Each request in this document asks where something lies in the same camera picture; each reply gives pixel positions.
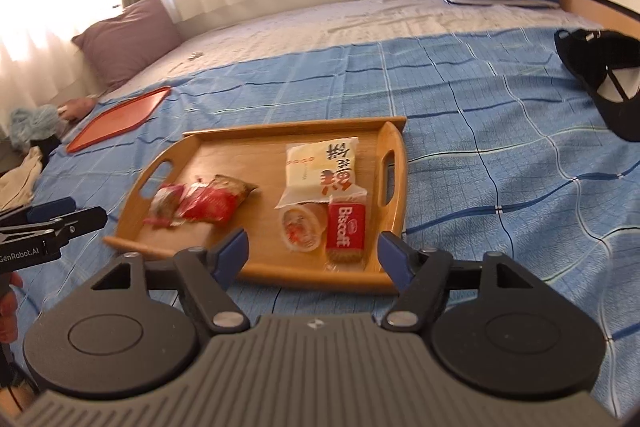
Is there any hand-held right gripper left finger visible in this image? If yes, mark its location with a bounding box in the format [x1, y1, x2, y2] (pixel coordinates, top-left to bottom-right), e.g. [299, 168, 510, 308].
[90, 228, 251, 333]

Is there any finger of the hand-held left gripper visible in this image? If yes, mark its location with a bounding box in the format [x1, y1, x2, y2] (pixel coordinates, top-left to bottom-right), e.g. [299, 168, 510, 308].
[0, 197, 77, 228]
[0, 207, 108, 249]

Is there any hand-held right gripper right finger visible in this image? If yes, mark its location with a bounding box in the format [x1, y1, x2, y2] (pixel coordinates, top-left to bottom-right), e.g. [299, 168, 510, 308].
[378, 231, 541, 333]

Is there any puffy red snack packet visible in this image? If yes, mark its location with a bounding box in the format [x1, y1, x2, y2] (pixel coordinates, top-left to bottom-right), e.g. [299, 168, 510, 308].
[177, 174, 258, 223]

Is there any red biscuit packet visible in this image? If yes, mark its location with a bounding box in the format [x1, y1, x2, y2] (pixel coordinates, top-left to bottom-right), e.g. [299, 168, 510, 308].
[325, 197, 368, 265]

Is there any round jelly cup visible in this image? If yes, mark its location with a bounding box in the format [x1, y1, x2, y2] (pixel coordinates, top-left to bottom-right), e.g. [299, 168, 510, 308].
[279, 203, 327, 253]

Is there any pink white snack packet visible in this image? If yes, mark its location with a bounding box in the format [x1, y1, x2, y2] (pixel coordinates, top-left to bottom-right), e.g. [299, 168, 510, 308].
[143, 183, 188, 228]

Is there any wooden tray with handles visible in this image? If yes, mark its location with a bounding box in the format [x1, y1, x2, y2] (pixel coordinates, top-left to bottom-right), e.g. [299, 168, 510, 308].
[102, 117, 408, 295]

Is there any white pastry packet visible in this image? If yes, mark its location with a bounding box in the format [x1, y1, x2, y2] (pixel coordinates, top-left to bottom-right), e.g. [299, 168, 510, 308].
[275, 137, 368, 210]

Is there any person's left hand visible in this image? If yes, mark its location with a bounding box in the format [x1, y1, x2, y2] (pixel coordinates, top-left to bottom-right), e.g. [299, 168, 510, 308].
[0, 272, 23, 344]

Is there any beige cloth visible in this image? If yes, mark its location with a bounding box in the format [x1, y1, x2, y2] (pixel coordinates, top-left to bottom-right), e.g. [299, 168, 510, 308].
[0, 146, 43, 210]

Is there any small black cloth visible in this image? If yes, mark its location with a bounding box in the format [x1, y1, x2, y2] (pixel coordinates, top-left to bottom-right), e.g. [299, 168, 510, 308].
[30, 134, 61, 168]

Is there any crumpled light blue cloth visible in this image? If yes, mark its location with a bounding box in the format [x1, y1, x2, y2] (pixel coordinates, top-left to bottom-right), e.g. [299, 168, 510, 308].
[11, 104, 60, 148]

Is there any pink brown soft item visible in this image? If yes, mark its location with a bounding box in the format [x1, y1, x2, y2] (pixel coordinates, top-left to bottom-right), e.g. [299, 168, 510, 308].
[59, 97, 98, 122]

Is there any flat red plastic tray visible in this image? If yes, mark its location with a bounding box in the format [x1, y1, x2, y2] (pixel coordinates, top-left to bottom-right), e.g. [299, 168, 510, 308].
[66, 87, 172, 154]

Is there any blue checked bedsheet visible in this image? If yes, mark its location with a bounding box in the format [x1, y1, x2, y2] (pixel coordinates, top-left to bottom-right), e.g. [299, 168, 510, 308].
[0, 27, 640, 408]

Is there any purple pillow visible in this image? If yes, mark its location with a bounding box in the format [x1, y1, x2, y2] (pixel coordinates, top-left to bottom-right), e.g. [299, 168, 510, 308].
[71, 0, 183, 92]

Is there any white patterned mattress sheet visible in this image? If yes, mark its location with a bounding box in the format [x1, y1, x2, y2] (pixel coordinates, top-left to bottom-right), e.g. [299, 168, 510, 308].
[100, 0, 601, 102]

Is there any black baseball cap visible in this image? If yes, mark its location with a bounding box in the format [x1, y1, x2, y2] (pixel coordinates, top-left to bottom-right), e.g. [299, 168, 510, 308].
[554, 28, 640, 142]

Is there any wooden bed frame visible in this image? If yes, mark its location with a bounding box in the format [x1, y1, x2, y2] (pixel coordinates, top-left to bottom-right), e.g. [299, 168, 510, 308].
[557, 0, 640, 30]

